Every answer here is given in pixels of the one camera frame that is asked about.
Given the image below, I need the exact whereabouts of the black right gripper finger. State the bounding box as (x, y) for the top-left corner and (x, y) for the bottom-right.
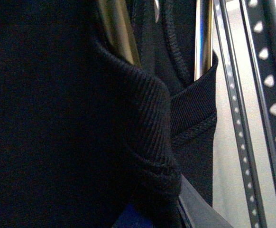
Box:
(177, 177), (232, 228)

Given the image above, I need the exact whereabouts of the black printed t-shirt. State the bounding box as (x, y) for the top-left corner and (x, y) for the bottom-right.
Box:
(0, 0), (218, 228)

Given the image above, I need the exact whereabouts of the chrome metal hanger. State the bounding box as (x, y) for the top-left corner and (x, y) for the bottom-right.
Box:
(97, 0), (214, 81)

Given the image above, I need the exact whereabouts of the perforated black metal rail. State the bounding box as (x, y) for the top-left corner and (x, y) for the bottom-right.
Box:
(240, 0), (276, 193)

